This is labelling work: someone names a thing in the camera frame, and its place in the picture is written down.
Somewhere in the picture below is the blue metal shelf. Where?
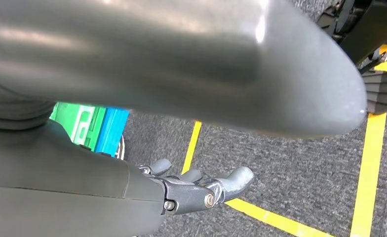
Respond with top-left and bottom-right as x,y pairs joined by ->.
95,107 -> 130,158

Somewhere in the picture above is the green plastic crate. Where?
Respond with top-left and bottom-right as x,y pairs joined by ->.
49,102 -> 108,153

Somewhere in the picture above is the yellow floor tape square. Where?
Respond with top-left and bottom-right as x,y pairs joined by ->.
181,40 -> 387,237

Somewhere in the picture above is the black robot foot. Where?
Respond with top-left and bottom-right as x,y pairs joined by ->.
362,70 -> 387,116

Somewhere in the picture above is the black robot leg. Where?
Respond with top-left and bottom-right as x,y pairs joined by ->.
317,0 -> 387,75

